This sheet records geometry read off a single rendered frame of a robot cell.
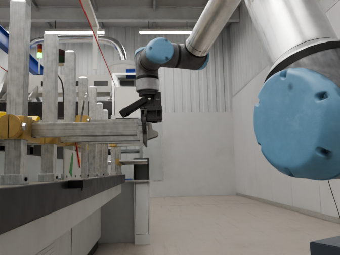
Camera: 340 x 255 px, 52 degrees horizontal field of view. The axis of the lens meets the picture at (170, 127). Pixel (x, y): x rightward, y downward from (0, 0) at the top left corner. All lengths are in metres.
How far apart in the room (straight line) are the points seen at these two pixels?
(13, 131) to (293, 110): 0.56
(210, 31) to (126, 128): 0.51
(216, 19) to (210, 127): 8.99
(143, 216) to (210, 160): 6.57
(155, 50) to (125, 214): 2.70
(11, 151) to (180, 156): 9.17
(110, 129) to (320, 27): 0.49
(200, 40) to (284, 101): 0.75
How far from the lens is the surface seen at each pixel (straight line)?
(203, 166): 9.97
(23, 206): 0.77
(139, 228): 3.61
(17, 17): 0.89
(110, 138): 1.06
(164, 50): 1.23
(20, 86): 0.83
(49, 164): 1.05
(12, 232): 0.84
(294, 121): 0.48
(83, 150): 1.54
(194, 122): 10.03
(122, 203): 3.72
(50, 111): 1.07
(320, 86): 0.46
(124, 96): 3.64
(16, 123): 0.79
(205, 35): 1.19
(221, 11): 1.12
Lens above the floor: 0.72
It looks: 7 degrees up
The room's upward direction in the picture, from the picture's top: 1 degrees counter-clockwise
